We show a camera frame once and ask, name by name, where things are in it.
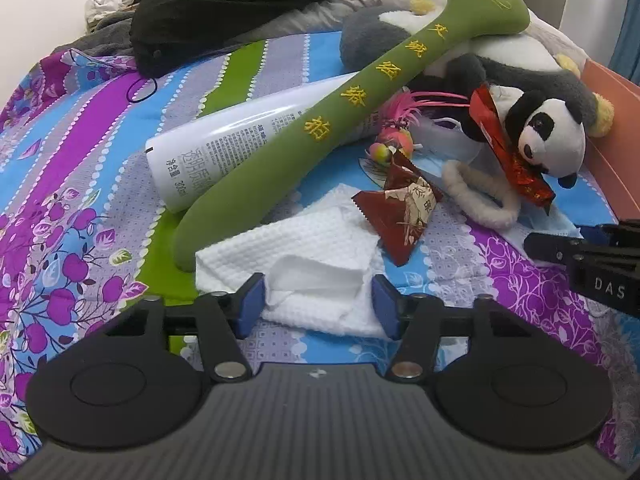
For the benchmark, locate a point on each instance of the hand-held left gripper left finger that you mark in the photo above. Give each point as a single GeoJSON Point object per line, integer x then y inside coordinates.
{"type": "Point", "coordinates": [252, 306]}

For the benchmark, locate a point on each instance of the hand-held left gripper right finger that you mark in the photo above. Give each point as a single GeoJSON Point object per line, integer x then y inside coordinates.
{"type": "Point", "coordinates": [384, 309]}

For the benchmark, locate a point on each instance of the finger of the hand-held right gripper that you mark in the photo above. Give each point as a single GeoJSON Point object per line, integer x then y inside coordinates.
{"type": "Point", "coordinates": [600, 232]}
{"type": "Point", "coordinates": [550, 249]}

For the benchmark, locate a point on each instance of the white waffle cloth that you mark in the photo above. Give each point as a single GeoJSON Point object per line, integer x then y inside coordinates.
{"type": "Point", "coordinates": [310, 245]}

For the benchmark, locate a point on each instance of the shiny red snack packet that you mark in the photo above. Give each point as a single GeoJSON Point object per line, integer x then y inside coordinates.
{"type": "Point", "coordinates": [512, 165]}

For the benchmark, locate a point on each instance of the brown snack packet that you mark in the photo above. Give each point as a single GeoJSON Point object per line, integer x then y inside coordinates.
{"type": "Point", "coordinates": [400, 215]}

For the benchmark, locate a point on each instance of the pink cardboard box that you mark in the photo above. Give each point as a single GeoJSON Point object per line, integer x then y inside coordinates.
{"type": "Point", "coordinates": [612, 125]}

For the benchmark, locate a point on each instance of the small panda plush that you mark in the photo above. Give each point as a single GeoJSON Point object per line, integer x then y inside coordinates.
{"type": "Point", "coordinates": [547, 132]}

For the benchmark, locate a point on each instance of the blue face mask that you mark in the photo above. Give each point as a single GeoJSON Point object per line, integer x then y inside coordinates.
{"type": "Point", "coordinates": [450, 135]}

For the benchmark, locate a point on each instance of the grey penguin plush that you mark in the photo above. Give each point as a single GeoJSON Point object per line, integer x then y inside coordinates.
{"type": "Point", "coordinates": [505, 55]}

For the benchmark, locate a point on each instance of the green plush stick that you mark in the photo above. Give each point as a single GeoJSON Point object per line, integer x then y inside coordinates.
{"type": "Point", "coordinates": [350, 105]}

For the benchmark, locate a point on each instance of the white plastic bottle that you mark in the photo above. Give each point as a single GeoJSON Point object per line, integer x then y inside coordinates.
{"type": "Point", "coordinates": [215, 150]}

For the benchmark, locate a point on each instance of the pink feather toy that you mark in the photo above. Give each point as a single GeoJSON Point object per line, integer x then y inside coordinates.
{"type": "Point", "coordinates": [400, 137]}

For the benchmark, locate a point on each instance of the blue curtain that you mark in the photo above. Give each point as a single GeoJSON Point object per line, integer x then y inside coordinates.
{"type": "Point", "coordinates": [629, 35]}

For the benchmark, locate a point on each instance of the floral striped bedsheet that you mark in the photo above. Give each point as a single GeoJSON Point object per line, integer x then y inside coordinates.
{"type": "Point", "coordinates": [75, 160]}

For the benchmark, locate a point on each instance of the black garment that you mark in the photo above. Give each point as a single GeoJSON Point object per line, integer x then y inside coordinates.
{"type": "Point", "coordinates": [225, 5]}

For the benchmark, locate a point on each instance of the white crumpled cloth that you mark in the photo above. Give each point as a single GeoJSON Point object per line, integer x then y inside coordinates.
{"type": "Point", "coordinates": [107, 5]}

